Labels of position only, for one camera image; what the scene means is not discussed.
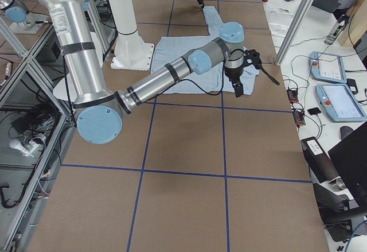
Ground light blue button-up shirt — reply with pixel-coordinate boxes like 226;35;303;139
149;5;260;95

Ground small black device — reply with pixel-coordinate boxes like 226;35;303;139
307;107;321;115

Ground blue teach pendant far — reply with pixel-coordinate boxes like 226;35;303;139
310;51;347;83

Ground blue teach pendant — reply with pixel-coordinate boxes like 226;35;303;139
310;51;347;83
315;83;366;122

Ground brown paper table cover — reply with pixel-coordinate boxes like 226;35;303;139
28;0;329;251

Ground blue teach pendant near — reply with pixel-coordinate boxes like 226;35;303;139
315;83;366;122

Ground black computer mouse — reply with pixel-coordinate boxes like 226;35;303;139
339;126;354;140

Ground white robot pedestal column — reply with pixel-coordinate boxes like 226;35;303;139
108;0;154;71

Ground aluminium frame post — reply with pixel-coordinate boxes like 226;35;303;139
275;0;314;65

